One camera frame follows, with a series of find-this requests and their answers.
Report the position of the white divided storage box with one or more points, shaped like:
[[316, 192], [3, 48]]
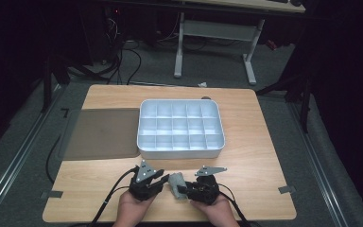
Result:
[[180, 127]]

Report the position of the person's left hand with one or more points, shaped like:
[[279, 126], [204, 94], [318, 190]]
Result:
[[134, 208]]

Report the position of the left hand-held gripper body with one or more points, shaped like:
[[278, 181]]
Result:
[[143, 186]]

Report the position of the crumpled white paper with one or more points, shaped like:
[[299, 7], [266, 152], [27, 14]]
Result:
[[202, 84]]

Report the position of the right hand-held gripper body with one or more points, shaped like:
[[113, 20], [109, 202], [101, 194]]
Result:
[[204, 189]]

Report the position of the black metal stand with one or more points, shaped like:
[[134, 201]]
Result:
[[304, 101], [48, 82]]

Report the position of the grey-brown mat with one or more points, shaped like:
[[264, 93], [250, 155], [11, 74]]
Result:
[[102, 134]]

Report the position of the person's right hand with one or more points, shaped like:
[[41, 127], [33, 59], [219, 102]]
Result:
[[220, 211]]

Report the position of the grey tape strip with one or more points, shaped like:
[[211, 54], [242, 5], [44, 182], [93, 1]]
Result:
[[286, 189], [52, 194]]

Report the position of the black tape corner mark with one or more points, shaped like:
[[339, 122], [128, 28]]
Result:
[[66, 110]]

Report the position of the metal floor rail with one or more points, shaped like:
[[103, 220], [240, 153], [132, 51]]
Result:
[[318, 164], [15, 160]]

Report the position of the small red object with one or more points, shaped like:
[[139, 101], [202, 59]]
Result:
[[271, 44]]

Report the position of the small dark round object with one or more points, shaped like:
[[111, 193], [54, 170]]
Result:
[[206, 97]]

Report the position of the white-legged desk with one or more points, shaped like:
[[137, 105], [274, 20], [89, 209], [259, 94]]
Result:
[[220, 30]]

